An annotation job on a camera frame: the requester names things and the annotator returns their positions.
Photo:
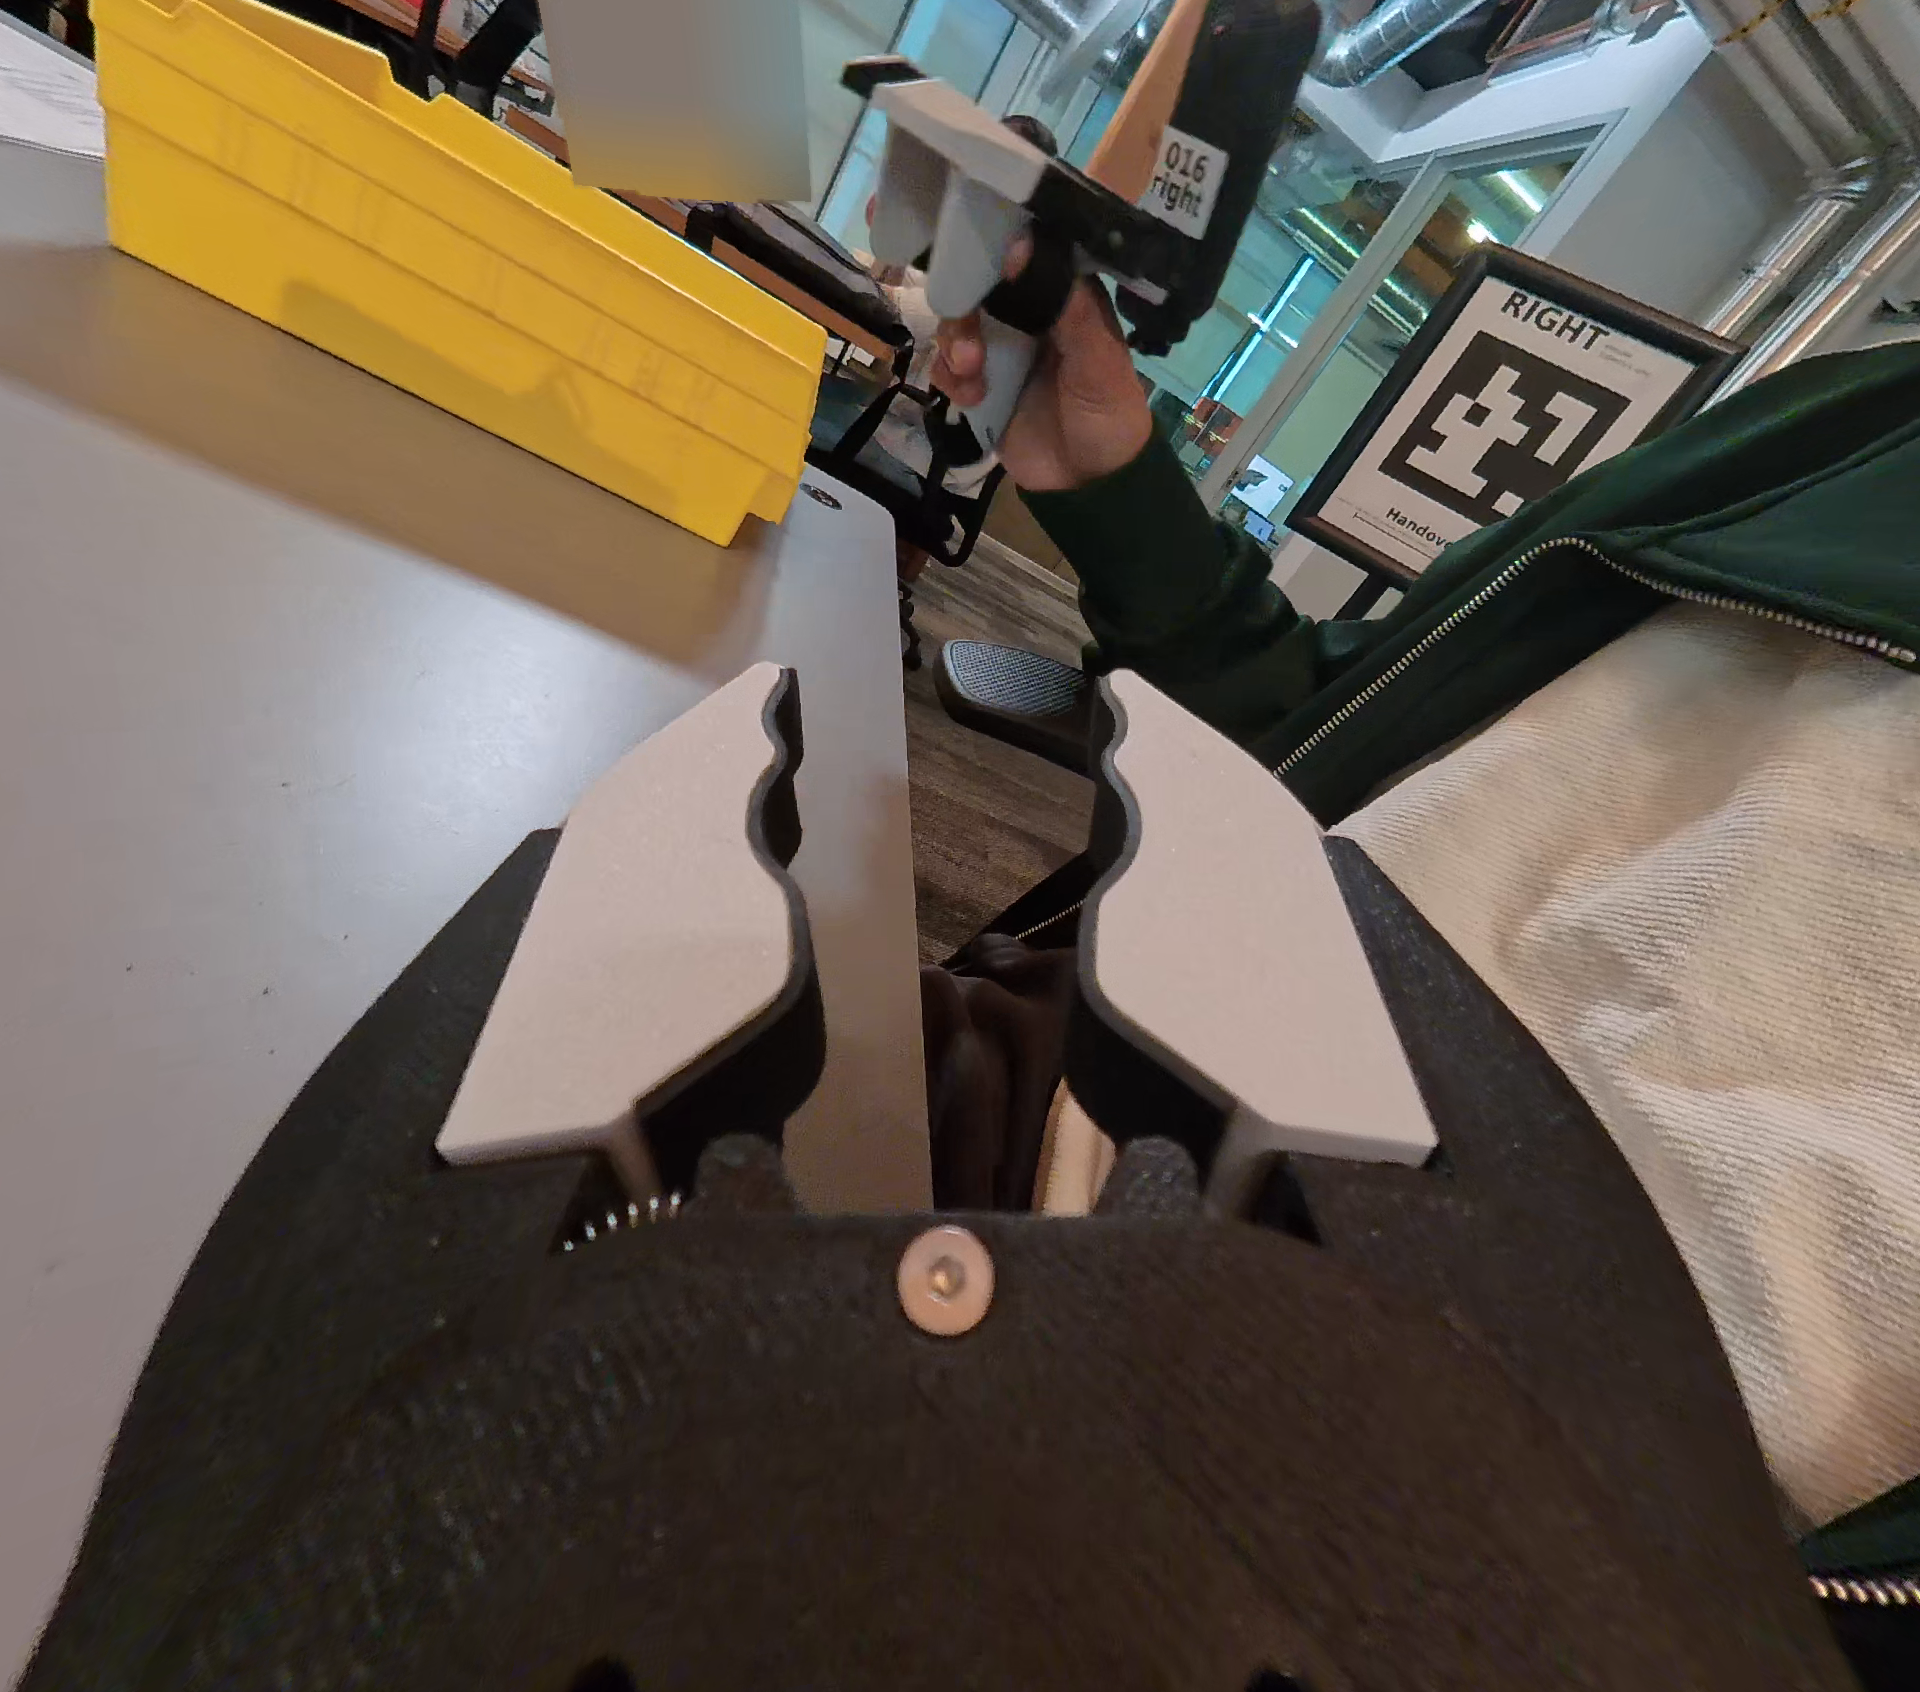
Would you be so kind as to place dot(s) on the person's right forearm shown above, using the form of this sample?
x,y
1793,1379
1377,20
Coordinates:
x,y
1171,597

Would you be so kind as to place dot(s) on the grey desk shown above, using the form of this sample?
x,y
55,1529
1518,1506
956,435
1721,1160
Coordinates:
x,y
301,746

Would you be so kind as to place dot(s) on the person's right hand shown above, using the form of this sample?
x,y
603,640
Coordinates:
x,y
1089,403

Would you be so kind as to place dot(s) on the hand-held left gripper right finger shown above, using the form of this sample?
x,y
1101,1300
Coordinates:
x,y
1245,956

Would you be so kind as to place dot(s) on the yellow plastic bin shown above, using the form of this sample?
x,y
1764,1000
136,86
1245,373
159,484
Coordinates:
x,y
420,253

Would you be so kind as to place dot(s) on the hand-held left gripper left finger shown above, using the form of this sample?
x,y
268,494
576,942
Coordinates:
x,y
645,942

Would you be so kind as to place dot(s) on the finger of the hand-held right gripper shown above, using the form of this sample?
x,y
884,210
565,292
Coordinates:
x,y
900,207
982,222

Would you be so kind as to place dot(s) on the printed paper sheets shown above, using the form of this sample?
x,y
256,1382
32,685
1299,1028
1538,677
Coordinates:
x,y
44,111

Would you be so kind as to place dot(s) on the black mesh armrest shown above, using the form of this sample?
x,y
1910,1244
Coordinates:
x,y
1012,695

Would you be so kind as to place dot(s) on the large framed marker sign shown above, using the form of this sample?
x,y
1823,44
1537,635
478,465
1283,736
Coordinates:
x,y
1514,417

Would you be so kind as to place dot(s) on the white shirt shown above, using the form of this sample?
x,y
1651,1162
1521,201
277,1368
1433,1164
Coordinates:
x,y
1651,973

